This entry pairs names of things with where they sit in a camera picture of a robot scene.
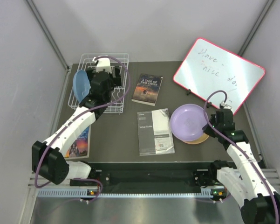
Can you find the Setup Guide booklet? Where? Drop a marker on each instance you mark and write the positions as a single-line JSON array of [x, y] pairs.
[[154, 133]]

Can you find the blue slotted cable duct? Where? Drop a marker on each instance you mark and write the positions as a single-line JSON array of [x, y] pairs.
[[87, 193]]

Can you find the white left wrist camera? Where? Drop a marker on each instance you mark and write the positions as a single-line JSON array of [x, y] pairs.
[[102, 64]]

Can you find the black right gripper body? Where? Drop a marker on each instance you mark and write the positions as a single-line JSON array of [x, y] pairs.
[[208, 130]]

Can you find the yellow plate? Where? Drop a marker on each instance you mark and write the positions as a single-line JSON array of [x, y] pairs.
[[203, 138]]

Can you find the purple plate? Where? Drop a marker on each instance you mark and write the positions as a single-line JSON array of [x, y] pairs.
[[187, 122]]

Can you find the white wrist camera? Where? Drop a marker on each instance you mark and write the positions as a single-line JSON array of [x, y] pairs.
[[102, 64], [224, 105]]

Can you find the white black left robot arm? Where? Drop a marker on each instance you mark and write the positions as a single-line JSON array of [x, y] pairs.
[[48, 156]]

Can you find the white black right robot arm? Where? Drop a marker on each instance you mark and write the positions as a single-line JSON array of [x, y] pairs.
[[258, 200]]

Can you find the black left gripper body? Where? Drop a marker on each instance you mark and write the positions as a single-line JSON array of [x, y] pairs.
[[114, 81]]

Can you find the blue plate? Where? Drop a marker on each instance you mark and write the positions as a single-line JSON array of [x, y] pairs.
[[81, 85]]

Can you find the white wire dish rack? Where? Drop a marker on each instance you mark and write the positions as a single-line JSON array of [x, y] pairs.
[[86, 63]]

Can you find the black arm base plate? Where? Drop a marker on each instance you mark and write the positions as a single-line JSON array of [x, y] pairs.
[[146, 177]]

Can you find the pink framed whiteboard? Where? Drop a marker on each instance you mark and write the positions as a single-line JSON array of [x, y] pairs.
[[213, 73]]

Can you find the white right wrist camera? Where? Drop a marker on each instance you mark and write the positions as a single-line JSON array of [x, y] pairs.
[[224, 105]]

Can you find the Tale of Two Cities book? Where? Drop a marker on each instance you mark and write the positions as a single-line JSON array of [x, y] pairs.
[[147, 89]]

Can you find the colourful sunset cover book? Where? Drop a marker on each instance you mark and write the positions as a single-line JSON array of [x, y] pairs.
[[81, 146]]

